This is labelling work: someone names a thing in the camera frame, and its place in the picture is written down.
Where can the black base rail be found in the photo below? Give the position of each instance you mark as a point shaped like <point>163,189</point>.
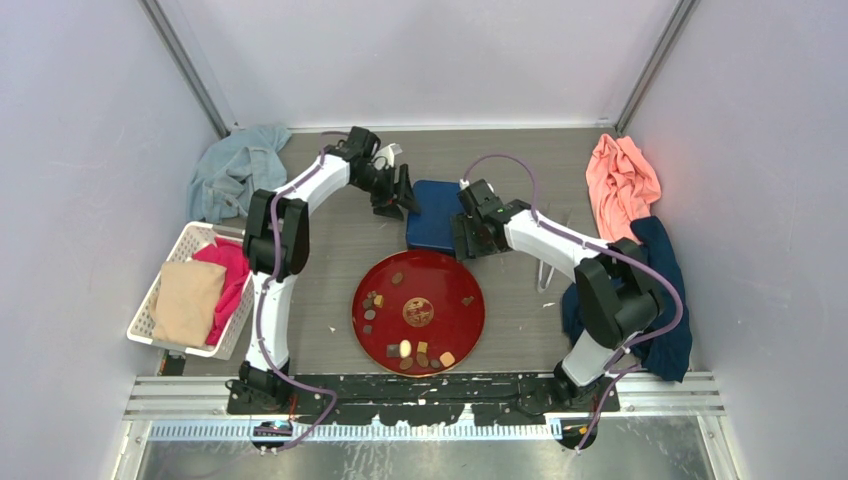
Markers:
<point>491,399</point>

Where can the tan cloth in basket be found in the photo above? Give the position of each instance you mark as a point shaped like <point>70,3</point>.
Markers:
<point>184,308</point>

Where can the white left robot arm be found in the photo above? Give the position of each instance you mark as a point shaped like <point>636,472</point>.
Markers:
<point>277,244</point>

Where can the pink cloth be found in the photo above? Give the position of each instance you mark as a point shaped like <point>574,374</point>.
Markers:
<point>622,186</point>

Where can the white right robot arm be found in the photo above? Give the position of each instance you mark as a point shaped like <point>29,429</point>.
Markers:
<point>618,293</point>

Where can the caramel cube chocolate bottom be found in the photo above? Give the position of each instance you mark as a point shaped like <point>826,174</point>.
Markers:
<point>447,359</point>

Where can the dark navy cloth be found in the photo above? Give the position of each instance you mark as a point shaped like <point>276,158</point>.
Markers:
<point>667,355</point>

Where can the metal tongs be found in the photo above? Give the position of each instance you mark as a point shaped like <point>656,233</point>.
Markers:
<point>545,272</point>

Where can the blue box lid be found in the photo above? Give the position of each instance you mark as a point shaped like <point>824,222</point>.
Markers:
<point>431,229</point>

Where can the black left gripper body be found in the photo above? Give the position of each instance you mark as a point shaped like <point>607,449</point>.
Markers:
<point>381,184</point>

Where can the white perforated basket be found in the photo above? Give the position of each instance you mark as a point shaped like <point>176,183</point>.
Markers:
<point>194,237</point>

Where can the red round tray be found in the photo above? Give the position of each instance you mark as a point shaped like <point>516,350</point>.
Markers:
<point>439,307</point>

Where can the magenta cloth in basket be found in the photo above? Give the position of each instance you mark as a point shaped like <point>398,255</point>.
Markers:
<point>229,255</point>

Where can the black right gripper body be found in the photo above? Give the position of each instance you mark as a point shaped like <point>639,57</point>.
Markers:
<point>464,225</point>

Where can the white oval chocolate bottom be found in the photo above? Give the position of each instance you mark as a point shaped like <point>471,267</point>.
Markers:
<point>405,348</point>

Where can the light blue cloth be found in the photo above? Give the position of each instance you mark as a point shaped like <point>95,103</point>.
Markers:
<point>231,170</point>

